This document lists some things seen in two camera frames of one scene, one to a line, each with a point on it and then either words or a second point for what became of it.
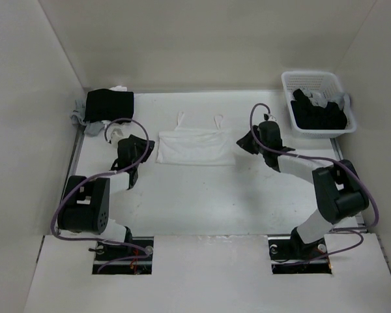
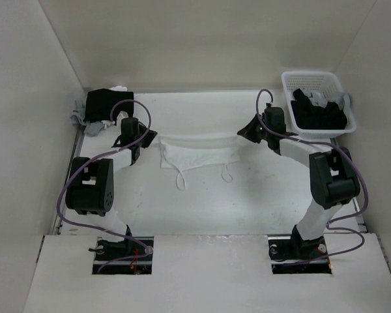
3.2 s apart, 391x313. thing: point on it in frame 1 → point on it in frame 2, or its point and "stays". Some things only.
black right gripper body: x=249 y=145 → x=255 y=132
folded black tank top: x=105 y=105 stays
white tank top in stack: x=118 y=88 stays
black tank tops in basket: x=308 y=116 stays
